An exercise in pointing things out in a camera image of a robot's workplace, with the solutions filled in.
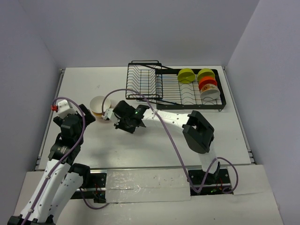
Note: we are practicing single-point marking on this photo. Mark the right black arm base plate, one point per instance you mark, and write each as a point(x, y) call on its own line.
point(212, 186)

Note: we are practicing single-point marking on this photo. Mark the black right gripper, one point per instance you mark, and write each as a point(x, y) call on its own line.
point(120, 126)

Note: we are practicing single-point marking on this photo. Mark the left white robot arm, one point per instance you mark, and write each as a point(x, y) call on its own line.
point(62, 176)

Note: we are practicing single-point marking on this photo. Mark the black wire dish rack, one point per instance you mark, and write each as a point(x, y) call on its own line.
point(159, 84)

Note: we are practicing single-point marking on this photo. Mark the orange plastic bowl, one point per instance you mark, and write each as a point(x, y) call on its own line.
point(207, 80)

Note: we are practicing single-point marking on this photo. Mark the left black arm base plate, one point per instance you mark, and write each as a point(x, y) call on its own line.
point(92, 187)

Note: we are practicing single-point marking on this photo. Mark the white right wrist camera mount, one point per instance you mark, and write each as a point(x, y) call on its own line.
point(109, 115)

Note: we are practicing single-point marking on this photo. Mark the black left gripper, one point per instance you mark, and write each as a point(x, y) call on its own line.
point(86, 113)

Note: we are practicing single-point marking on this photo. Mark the lime green plastic bowl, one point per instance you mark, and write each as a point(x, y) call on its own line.
point(204, 73)

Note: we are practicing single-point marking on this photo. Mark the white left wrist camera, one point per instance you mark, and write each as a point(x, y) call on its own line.
point(63, 108)

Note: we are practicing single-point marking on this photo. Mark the white bowl orange yellow stripes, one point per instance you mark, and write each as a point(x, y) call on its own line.
point(98, 105)

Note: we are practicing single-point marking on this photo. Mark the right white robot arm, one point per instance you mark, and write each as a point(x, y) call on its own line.
point(197, 131)

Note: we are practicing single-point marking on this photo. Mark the white bowl flower pattern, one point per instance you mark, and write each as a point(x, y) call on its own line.
point(209, 92)

